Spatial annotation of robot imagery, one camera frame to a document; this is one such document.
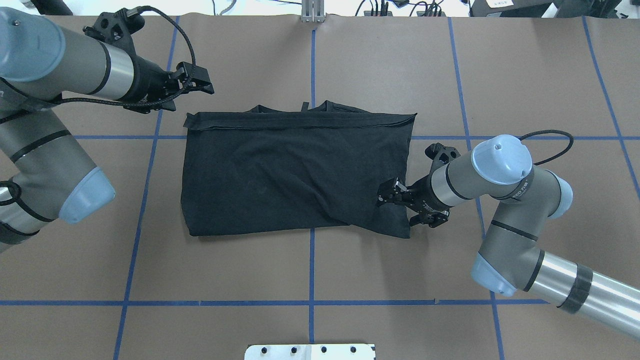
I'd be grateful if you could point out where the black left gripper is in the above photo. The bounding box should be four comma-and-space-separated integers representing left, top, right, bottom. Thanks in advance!
83, 9, 215, 114

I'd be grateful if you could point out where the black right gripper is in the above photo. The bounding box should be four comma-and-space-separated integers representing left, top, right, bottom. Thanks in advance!
375, 143, 461, 228

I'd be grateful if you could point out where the black graphic t-shirt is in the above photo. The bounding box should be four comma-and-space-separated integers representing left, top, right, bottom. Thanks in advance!
180, 101, 416, 239

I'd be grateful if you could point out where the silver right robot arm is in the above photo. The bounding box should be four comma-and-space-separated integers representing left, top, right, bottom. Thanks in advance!
377, 134, 640, 340

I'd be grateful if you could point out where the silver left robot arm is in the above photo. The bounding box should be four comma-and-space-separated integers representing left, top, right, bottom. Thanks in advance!
0, 6, 214, 251

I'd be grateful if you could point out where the aluminium frame post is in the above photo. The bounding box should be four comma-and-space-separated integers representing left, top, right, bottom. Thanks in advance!
300, 0, 326, 24

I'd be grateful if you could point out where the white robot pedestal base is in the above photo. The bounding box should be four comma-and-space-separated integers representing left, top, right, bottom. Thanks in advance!
243, 342, 377, 360

